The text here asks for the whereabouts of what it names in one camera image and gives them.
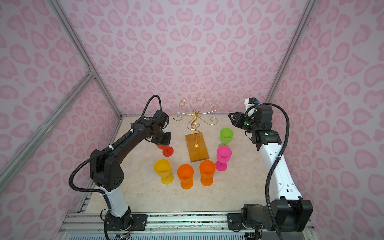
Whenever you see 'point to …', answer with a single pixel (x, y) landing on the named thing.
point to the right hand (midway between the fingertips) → (231, 114)
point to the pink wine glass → (223, 155)
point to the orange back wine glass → (185, 173)
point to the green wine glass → (226, 135)
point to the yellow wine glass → (163, 167)
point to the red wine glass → (167, 151)
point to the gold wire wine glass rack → (196, 143)
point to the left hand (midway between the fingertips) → (169, 140)
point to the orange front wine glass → (207, 168)
